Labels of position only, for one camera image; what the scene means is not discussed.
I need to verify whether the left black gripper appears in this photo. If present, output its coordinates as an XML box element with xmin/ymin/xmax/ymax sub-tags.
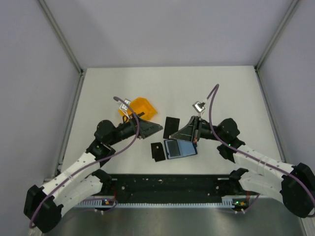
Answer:
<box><xmin>108</xmin><ymin>113</ymin><xmax>163</xmax><ymax>147</ymax></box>

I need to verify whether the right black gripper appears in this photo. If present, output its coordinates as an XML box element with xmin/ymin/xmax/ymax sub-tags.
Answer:
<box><xmin>171</xmin><ymin>116</ymin><xmax>226</xmax><ymax>144</ymax></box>

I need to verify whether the black credit card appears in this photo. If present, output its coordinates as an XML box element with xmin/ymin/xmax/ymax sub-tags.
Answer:
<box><xmin>167</xmin><ymin>140</ymin><xmax>181</xmax><ymax>158</ymax></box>

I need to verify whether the yellow plastic bin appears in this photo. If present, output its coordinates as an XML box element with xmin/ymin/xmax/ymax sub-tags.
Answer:
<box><xmin>119</xmin><ymin>97</ymin><xmax>158</xmax><ymax>123</ymax></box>

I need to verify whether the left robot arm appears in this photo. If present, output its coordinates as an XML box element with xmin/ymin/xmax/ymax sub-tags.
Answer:
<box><xmin>24</xmin><ymin>116</ymin><xmax>163</xmax><ymax>233</ymax></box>

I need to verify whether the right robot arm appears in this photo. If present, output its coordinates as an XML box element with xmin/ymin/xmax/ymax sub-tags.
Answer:
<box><xmin>168</xmin><ymin>116</ymin><xmax>315</xmax><ymax>218</ymax></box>

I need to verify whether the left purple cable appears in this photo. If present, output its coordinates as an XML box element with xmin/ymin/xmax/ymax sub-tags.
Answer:
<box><xmin>29</xmin><ymin>96</ymin><xmax>141</xmax><ymax>229</ymax></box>

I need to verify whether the purple cable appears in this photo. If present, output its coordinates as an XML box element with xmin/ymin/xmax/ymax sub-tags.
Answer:
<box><xmin>205</xmin><ymin>84</ymin><xmax>315</xmax><ymax>213</ymax></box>
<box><xmin>29</xmin><ymin>96</ymin><xmax>141</xmax><ymax>229</ymax></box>

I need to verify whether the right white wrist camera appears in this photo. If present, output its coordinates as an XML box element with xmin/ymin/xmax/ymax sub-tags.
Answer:
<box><xmin>192</xmin><ymin>101</ymin><xmax>206</xmax><ymax>118</ymax></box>

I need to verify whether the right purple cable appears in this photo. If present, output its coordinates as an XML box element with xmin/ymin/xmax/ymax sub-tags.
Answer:
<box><xmin>205</xmin><ymin>84</ymin><xmax>315</xmax><ymax>213</ymax></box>

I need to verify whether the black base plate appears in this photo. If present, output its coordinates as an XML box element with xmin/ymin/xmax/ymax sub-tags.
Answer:
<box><xmin>97</xmin><ymin>174</ymin><xmax>248</xmax><ymax>204</ymax></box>

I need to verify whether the grey cable duct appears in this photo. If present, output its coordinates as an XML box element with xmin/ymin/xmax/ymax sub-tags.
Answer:
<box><xmin>75</xmin><ymin>198</ymin><xmax>249</xmax><ymax>210</ymax></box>

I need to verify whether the left aluminium frame post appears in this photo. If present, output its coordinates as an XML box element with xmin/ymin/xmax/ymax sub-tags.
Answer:
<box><xmin>36</xmin><ymin>0</ymin><xmax>84</xmax><ymax>74</ymax></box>

